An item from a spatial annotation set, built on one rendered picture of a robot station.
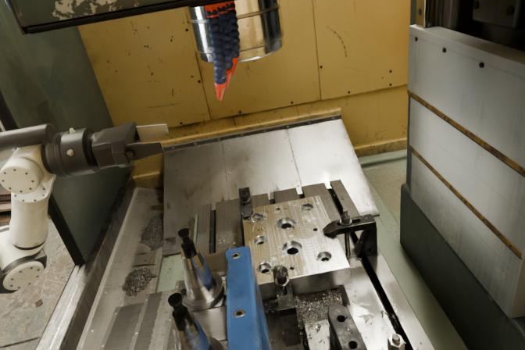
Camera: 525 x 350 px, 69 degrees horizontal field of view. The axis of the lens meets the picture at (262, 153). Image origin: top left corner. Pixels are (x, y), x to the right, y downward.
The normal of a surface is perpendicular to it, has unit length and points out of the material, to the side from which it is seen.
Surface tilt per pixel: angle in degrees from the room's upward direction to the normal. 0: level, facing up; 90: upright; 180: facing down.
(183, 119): 90
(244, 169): 24
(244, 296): 0
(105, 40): 90
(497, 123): 90
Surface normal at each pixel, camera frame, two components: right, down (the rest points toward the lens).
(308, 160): -0.11, -0.62
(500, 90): -0.98, 0.19
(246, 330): -0.15, -0.88
